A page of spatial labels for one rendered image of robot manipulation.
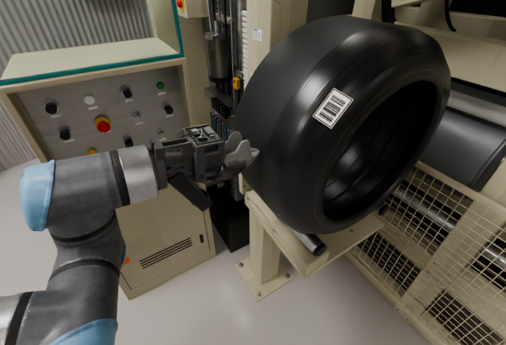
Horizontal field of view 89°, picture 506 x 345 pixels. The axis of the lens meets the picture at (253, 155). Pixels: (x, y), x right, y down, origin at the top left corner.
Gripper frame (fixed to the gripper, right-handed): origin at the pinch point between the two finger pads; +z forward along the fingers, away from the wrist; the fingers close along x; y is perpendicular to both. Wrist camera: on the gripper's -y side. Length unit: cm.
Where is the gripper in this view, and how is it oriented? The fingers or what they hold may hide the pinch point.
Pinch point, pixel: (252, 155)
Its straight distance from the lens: 53.8
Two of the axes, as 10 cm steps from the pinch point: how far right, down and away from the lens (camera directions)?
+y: 1.0, -8.3, -5.4
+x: -5.2, -5.1, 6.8
